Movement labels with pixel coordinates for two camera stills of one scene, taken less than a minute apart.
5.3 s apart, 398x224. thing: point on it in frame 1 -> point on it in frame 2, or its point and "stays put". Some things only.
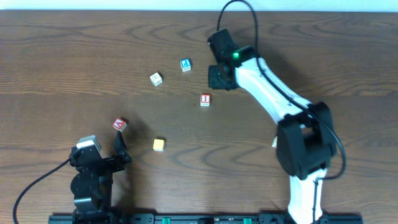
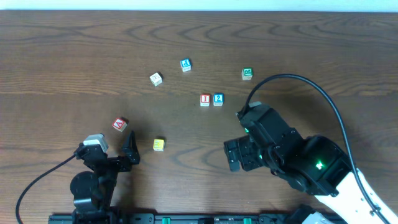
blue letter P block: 186,65 stays put
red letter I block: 205,100 stays put
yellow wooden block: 158,145 stays put
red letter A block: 119,124 stays put
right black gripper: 216,81 -> 237,152
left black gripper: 104,162 -> 109,162
